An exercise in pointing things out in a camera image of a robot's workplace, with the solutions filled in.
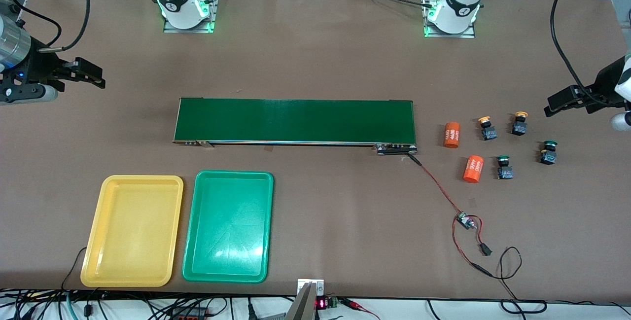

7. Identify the black looped wire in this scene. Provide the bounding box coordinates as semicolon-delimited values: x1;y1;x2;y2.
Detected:
473;246;548;315

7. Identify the thin black table cable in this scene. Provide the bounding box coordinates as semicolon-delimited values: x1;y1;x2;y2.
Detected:
61;246;88;292

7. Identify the green plastic tray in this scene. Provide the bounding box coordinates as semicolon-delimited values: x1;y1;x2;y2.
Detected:
182;170;275;284

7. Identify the yellow plastic tray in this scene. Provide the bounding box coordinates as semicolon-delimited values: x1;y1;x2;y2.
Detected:
80;175;184;288

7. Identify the yellow push button switch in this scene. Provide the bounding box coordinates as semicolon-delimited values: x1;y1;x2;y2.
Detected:
477;116;497;141
511;111;528;136

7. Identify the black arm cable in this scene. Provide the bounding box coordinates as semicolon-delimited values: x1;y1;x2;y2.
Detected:
7;0;92;53
549;0;612;106

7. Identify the orange power strip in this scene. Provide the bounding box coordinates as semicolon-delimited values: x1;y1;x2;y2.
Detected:
170;308;210;320

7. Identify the red clip lead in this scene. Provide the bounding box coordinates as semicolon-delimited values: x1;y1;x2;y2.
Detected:
344;298;381;320

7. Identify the green conveyor belt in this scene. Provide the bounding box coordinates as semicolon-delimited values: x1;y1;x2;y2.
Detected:
173;97;419;157

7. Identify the red black conveyor wire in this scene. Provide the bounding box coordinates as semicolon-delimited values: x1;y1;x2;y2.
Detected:
408;154;493;277

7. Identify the grey metal camera mount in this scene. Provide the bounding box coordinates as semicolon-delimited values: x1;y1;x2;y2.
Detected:
285;279;326;320

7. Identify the orange 4680 battery cylinder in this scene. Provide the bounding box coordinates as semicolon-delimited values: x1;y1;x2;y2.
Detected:
462;155;485;183
442;122;461;149

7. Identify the green push button switch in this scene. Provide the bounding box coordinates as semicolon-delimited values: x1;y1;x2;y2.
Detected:
496;155;514;180
540;140;559;165

